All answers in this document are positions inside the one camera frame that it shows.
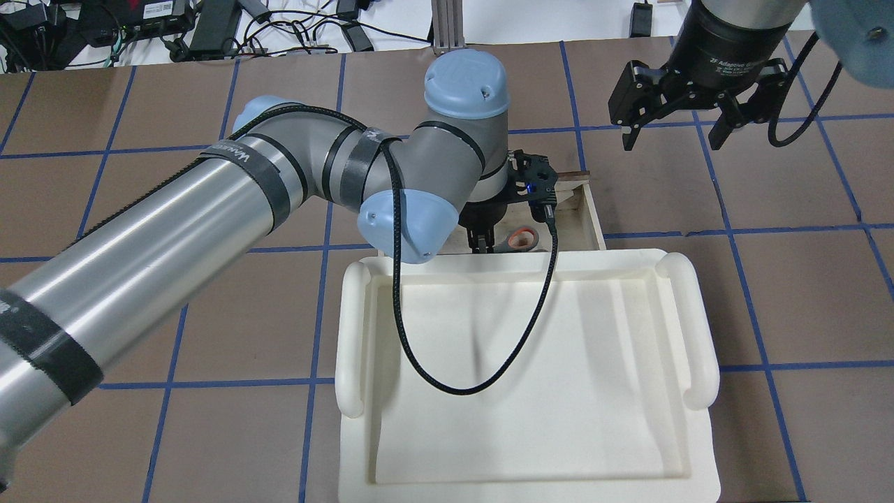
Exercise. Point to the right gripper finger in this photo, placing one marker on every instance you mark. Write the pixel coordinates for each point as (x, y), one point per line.
(643, 95)
(772, 86)

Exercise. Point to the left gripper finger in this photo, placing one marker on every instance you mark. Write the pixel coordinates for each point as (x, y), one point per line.
(474, 240)
(487, 240)

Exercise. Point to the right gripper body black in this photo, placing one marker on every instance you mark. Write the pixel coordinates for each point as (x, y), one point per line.
(726, 38)

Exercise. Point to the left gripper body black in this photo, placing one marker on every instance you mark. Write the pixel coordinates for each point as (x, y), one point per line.
(480, 214)

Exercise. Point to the grey orange scissors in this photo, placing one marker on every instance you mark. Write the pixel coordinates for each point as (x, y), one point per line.
(522, 239)

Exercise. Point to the dark wooden drawer box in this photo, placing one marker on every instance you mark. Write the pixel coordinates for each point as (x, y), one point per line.
(580, 209)

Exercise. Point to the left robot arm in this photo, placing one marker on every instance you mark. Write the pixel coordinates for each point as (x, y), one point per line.
(70, 321)

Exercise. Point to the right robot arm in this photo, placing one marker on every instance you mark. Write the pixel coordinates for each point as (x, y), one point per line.
(858, 32)

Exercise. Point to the white plastic tray box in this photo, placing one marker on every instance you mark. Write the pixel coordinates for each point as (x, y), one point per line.
(607, 402)

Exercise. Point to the black power adapter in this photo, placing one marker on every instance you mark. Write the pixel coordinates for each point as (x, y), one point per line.
(213, 36)

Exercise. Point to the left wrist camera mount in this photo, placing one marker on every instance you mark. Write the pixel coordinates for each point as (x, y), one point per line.
(532, 181)

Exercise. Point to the aluminium frame post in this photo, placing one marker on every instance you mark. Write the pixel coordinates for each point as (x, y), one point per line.
(447, 26)

